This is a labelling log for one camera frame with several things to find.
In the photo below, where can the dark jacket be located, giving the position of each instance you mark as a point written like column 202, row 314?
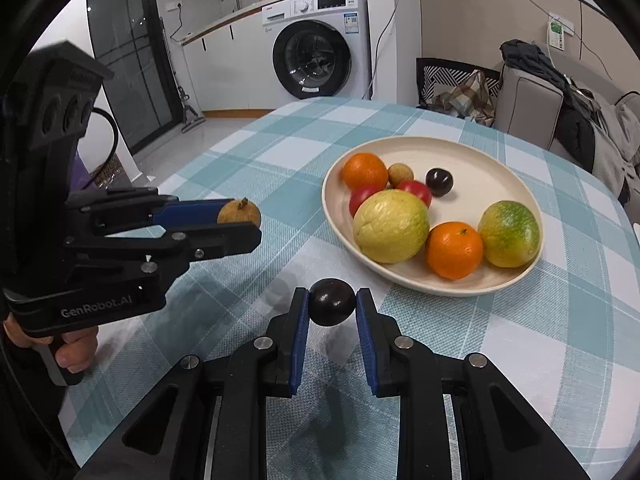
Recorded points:
column 575, row 130

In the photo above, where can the green speckled passion fruit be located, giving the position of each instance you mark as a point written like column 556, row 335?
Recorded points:
column 510, row 235

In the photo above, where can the floor mop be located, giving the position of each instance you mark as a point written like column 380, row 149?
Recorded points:
column 192, row 120

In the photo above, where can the dark glass sliding door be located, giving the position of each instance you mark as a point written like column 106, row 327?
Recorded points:
column 130, row 60

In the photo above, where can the grey clothes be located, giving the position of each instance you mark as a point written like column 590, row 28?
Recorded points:
column 610, row 150

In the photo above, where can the plaid cloth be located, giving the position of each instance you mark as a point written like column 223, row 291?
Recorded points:
column 467, row 95

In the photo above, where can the white kitchen counter cabinet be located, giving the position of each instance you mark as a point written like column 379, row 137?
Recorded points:
column 235, row 60

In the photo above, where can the orange mandarin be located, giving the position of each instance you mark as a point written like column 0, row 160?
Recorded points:
column 454, row 250
column 365, row 170

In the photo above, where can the dark purple round fruit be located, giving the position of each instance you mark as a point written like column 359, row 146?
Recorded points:
column 439, row 181
column 332, row 302

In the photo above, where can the brown longan with stem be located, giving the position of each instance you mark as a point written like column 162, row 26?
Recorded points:
column 242, row 215

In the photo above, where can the black patterned chair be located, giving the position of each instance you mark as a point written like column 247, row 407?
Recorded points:
column 435, row 77

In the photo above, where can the purple plastic bag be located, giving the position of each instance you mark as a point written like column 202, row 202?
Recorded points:
column 82, row 175

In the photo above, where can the white wall device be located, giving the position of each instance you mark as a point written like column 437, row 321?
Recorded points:
column 557, row 30

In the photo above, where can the cream round plate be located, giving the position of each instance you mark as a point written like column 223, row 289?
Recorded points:
column 475, row 180

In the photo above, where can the white washing machine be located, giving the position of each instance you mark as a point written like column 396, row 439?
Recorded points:
column 320, row 60

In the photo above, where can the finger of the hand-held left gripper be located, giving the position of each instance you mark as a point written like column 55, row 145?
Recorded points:
column 225, row 240
column 190, row 212

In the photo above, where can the red cherry tomato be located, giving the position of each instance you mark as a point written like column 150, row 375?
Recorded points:
column 361, row 197
column 417, row 190

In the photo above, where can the person's left hand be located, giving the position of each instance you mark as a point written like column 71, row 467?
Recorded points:
column 80, row 350

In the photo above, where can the brown patterned mat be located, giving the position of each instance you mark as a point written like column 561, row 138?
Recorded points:
column 112, row 170

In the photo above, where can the yellow guava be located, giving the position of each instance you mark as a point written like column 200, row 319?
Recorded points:
column 392, row 227

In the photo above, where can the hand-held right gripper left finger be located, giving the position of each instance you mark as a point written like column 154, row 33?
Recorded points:
column 299, row 345

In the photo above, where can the grey sofa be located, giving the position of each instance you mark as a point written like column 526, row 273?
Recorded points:
column 525, row 105

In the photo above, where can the teal checked tablecloth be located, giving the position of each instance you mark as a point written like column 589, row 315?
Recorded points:
column 500, row 360

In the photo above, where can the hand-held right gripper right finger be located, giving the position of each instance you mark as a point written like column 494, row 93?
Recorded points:
column 366, row 350

